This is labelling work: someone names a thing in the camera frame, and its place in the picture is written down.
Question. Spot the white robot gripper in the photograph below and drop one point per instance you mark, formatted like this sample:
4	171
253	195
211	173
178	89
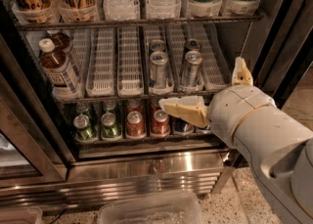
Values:
235	108

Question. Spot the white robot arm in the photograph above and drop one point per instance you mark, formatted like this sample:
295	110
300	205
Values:
277	148

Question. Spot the front silver slim can right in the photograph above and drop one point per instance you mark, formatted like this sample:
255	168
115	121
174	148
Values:
190	68

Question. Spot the front blue can right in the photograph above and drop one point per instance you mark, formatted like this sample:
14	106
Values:
206	130

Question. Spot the blue can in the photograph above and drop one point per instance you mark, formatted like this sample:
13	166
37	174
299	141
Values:
206	130
182	127

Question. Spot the front blue can left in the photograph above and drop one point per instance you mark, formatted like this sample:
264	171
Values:
182	127

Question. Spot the front silver slim can left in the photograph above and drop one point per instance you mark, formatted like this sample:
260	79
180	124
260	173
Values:
158	66

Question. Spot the rear red can right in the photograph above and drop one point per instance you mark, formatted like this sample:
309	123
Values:
154	105

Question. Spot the red can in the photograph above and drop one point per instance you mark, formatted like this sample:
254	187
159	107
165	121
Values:
154	105
135	125
134	105
160	123

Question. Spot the front red can right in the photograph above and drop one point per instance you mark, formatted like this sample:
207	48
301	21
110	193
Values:
160	123

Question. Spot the rear silver slim can left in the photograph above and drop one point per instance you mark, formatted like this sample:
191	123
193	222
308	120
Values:
156	45

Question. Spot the rear red can left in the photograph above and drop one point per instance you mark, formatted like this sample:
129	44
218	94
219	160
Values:
134	105

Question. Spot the front red can left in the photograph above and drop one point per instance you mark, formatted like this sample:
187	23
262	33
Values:
135	125

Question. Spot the rear green can right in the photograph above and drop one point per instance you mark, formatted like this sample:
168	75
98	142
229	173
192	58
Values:
109	106

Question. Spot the front green can right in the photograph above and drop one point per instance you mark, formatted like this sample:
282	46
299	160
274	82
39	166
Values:
109	127

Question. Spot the rear green can left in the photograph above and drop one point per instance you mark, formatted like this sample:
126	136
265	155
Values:
88	109

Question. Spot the stainless steel fridge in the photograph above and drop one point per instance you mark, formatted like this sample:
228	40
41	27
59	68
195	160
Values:
47	167

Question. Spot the front green can left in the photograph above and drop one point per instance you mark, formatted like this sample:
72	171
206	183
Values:
85	130

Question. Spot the empty white tray right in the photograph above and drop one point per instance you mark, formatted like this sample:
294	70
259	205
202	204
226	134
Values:
216	74

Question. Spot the empty white tray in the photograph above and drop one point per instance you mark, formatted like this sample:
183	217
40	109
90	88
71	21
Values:
216	74
129	65
100	78

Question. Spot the empty white tray middle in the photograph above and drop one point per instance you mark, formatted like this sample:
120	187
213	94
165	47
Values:
129	65

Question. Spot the empty white tray left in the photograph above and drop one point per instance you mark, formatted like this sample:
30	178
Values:
100	78

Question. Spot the clear plastic bin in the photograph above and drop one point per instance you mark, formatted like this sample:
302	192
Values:
161	208

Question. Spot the brown tea bottle white cap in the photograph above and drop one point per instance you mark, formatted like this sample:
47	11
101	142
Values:
60	70

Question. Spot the rear brown tea bottle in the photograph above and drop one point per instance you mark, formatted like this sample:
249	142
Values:
63	41

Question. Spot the clear bin corner left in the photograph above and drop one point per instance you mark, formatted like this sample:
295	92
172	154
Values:
21	216

